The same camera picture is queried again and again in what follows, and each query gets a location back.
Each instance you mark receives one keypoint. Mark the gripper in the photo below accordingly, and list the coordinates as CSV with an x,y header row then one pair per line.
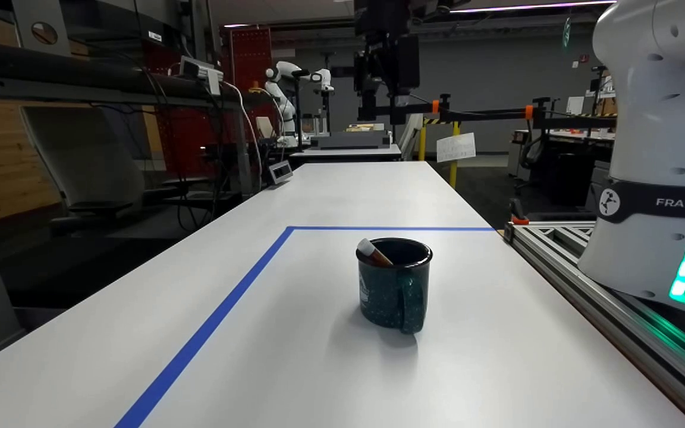
x,y
381,15

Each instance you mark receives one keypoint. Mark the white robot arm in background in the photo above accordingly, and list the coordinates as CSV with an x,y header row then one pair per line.
x,y
286,101

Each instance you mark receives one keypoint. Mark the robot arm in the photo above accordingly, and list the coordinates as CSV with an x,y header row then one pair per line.
x,y
657,148

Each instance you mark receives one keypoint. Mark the brown marker with white cap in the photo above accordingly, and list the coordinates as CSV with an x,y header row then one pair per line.
x,y
373,252

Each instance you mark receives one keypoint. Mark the dark green speckled mug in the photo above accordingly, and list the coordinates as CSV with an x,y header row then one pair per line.
x,y
393,297

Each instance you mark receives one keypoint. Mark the background table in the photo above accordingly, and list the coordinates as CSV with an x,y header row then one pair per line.
x,y
348,153

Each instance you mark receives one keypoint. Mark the black boom with orange clamps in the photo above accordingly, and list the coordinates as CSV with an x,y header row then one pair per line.
x,y
485,113

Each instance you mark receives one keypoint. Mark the white paper sign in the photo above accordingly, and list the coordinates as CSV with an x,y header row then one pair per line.
x,y
455,147

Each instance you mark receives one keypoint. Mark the ceiling light strip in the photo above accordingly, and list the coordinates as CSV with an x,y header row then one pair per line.
x,y
527,6

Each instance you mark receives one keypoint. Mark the red pegboard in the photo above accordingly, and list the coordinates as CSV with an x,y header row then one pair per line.
x,y
247,59

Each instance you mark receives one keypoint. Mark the small desk control panel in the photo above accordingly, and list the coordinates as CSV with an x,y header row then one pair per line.
x,y
280,172

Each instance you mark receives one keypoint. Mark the office chair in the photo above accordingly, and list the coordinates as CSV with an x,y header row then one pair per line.
x,y
536,151

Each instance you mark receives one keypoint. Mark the white power box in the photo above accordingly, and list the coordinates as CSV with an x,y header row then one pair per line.
x,y
201,70

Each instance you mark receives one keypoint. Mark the orange and black clamp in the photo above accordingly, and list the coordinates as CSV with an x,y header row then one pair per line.
x,y
518,215

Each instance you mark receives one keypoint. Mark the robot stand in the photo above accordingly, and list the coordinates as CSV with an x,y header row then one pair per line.
x,y
592,279

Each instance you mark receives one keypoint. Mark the blue tape line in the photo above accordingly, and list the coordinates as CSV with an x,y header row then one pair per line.
x,y
223,309

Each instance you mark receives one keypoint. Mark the yellow post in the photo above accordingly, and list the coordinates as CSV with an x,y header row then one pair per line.
x,y
421,142
454,169

